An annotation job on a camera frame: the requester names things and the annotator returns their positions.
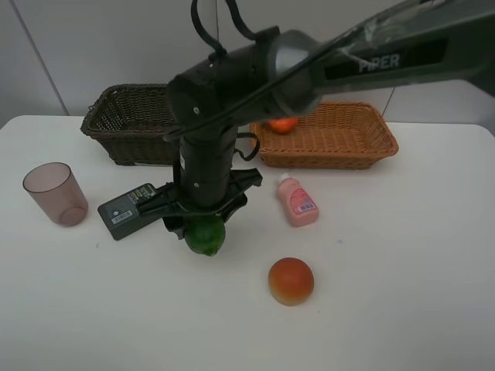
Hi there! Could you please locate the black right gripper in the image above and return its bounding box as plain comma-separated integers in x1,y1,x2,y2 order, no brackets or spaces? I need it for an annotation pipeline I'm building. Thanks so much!
138,128,262,240

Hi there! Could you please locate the green lime fruit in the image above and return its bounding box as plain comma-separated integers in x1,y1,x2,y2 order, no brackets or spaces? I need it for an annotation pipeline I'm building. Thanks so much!
184,215,226,257

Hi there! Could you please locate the pink lotion bottle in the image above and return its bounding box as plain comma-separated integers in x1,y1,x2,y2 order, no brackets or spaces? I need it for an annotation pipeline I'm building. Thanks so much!
275,173,319,227

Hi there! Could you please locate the red yellow peach fruit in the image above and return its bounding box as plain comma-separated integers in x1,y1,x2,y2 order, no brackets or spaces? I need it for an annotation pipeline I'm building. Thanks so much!
268,257,315,306

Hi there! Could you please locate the orange tangerine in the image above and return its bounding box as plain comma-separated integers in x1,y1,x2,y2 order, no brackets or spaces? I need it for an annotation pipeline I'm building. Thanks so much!
268,117,298,134

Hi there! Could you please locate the translucent pink plastic cup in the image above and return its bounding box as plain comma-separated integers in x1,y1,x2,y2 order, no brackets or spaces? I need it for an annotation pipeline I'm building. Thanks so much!
22,162,88,226

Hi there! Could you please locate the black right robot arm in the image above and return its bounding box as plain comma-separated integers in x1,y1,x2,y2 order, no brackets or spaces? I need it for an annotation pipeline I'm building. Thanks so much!
138,1,494,237

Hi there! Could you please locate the dark green rectangular bottle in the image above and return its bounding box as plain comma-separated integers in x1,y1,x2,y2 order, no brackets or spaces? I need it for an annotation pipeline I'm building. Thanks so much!
97,183,164,240

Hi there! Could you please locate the dark brown wicker basket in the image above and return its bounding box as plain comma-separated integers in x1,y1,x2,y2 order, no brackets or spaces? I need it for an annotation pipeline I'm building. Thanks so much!
80,83,177,166

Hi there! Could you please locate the light orange wicker basket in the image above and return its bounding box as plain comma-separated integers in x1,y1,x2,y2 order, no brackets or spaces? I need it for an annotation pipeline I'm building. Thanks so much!
250,102,399,170

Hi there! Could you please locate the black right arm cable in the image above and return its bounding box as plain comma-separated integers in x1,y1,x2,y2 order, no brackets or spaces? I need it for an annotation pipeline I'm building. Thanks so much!
162,0,457,162

